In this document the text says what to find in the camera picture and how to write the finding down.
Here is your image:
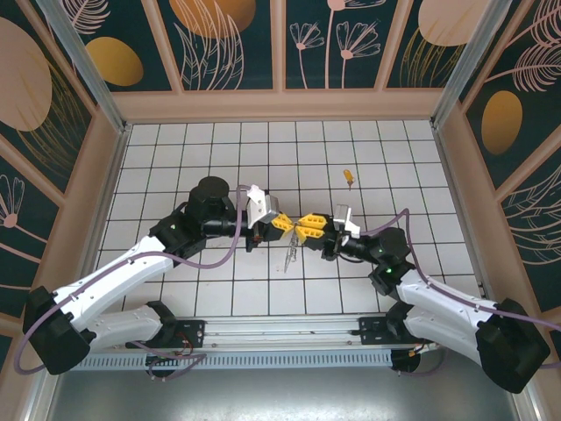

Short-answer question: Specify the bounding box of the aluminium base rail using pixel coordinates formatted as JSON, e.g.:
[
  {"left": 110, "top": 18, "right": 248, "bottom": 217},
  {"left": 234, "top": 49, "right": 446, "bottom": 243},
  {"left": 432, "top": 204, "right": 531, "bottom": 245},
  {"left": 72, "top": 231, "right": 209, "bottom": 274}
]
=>
[{"left": 87, "top": 309, "right": 501, "bottom": 352}]

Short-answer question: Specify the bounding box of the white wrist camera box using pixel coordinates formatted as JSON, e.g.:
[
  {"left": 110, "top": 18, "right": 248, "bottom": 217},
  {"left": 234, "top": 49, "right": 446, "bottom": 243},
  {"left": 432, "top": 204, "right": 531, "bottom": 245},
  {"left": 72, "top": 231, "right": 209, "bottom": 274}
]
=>
[
  {"left": 331, "top": 203, "right": 363, "bottom": 237},
  {"left": 244, "top": 183, "right": 281, "bottom": 230}
]

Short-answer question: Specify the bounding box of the small controller board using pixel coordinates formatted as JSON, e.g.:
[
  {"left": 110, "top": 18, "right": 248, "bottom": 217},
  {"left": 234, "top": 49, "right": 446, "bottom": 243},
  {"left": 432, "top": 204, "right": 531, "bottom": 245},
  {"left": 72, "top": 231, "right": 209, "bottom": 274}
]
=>
[{"left": 146, "top": 353, "right": 188, "bottom": 367}]

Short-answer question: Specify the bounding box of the aluminium frame bar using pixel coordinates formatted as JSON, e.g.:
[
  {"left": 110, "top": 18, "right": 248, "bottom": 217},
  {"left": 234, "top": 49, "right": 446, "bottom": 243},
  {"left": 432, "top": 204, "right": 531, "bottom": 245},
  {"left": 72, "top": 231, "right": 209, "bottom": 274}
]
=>
[
  {"left": 512, "top": 389, "right": 540, "bottom": 421},
  {"left": 24, "top": 372, "right": 58, "bottom": 421}
]

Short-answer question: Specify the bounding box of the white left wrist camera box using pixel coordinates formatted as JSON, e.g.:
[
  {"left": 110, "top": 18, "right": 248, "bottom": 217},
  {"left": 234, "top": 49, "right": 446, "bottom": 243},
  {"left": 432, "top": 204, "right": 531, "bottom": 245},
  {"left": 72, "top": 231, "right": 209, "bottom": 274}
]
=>
[{"left": 244, "top": 183, "right": 281, "bottom": 230}]

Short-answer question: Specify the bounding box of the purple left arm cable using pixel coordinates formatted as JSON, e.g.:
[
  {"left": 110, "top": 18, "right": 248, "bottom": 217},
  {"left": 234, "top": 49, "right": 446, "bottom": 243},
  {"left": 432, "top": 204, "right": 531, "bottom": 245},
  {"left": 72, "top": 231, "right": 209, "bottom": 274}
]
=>
[{"left": 14, "top": 184, "right": 259, "bottom": 382}]

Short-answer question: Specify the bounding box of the aluminium corner post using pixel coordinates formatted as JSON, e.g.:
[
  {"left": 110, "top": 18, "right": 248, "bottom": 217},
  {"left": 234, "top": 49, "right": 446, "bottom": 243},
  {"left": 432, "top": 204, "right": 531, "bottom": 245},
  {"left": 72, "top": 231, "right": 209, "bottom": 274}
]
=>
[
  {"left": 431, "top": 0, "right": 501, "bottom": 128},
  {"left": 34, "top": 0, "right": 132, "bottom": 135}
]

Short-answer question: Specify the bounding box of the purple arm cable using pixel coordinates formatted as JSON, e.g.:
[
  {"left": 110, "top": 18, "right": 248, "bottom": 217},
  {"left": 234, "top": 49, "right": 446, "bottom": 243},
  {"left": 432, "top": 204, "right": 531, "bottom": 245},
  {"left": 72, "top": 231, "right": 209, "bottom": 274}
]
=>
[
  {"left": 14, "top": 184, "right": 259, "bottom": 382},
  {"left": 348, "top": 208, "right": 561, "bottom": 378}
]

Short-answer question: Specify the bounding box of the grey metal sheet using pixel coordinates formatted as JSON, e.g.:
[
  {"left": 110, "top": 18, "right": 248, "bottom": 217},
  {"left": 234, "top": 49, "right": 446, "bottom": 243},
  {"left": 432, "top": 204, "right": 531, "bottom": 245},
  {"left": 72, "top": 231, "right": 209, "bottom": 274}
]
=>
[{"left": 43, "top": 346, "right": 529, "bottom": 421}]

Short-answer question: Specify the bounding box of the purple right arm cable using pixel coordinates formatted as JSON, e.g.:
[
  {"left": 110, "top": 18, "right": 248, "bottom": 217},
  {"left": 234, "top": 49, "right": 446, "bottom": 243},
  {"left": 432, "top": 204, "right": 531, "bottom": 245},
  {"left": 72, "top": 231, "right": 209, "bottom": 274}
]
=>
[{"left": 348, "top": 208, "right": 561, "bottom": 378}]

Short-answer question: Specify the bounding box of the grey slotted cable duct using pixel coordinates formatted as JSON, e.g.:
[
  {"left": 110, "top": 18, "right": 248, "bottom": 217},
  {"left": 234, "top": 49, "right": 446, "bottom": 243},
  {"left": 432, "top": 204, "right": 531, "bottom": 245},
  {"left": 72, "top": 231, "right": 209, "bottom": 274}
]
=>
[{"left": 69, "top": 353, "right": 394, "bottom": 372}]

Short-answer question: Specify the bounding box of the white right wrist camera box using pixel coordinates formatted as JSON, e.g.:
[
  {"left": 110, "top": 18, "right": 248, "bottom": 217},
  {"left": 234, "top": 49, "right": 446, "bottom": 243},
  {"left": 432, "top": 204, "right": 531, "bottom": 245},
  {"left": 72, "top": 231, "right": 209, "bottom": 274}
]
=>
[{"left": 331, "top": 203, "right": 363, "bottom": 237}]

